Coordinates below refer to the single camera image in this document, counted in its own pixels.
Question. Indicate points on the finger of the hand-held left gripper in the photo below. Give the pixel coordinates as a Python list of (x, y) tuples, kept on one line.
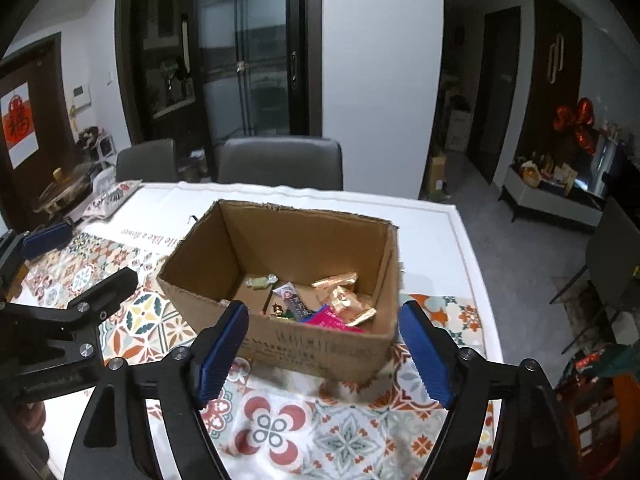
[(112, 290), (47, 239)]

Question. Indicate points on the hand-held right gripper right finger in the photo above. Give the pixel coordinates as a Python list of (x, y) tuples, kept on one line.
[(425, 355)]

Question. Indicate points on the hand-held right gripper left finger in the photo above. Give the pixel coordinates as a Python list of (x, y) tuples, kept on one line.
[(222, 355)]

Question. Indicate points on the cardboard box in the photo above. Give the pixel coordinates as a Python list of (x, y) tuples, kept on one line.
[(310, 355)]

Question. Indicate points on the person's left hand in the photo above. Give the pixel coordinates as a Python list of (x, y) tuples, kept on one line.
[(31, 417)]

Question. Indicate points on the brown lidded cooking pot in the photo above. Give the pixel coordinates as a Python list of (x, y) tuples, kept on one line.
[(65, 190)]

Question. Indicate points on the white printed snack bag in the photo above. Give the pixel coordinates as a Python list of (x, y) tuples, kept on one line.
[(112, 199)]

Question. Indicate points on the green and white candy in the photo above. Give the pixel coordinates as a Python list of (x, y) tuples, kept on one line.
[(260, 282)]

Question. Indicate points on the dark snack bar packet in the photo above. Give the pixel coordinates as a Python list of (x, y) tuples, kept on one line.
[(295, 302)]

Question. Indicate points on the large gold snack packet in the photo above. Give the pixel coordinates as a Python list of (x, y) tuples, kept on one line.
[(350, 305)]

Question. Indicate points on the patterned tablecloth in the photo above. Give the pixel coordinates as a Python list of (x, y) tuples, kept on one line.
[(300, 420)]

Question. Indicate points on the pink snack packet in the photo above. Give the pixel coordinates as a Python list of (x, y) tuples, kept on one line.
[(330, 319)]

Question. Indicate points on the white shoe rack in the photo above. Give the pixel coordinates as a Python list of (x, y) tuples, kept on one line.
[(97, 144)]

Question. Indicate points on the small gold snack packet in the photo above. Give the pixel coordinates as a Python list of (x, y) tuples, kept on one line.
[(337, 280)]

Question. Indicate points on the red paper door poster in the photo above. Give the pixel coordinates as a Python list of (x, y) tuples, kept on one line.
[(17, 125)]

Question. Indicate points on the grey dining chair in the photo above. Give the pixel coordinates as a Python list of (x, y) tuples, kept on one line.
[(147, 160), (280, 162)]

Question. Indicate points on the dark wooden door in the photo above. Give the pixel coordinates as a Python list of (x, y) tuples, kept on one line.
[(55, 110)]

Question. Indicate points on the colourful cloth heap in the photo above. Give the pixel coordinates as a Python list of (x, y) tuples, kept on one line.
[(600, 385)]

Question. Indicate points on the brown floor carton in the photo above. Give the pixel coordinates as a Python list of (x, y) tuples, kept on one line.
[(436, 175)]

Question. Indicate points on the white low cabinet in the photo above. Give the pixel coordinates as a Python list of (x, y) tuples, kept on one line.
[(545, 205)]

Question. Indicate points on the dark side chair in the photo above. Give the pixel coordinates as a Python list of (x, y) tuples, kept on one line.
[(615, 260)]

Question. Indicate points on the white hallway box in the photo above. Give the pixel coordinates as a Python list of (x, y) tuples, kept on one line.
[(459, 130)]

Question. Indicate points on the red foil balloons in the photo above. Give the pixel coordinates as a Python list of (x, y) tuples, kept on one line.
[(577, 125)]

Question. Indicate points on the glass sliding door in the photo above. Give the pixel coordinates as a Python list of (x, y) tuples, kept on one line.
[(260, 50)]

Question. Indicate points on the white wall intercom panel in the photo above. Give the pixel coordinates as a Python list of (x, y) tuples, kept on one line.
[(81, 96)]

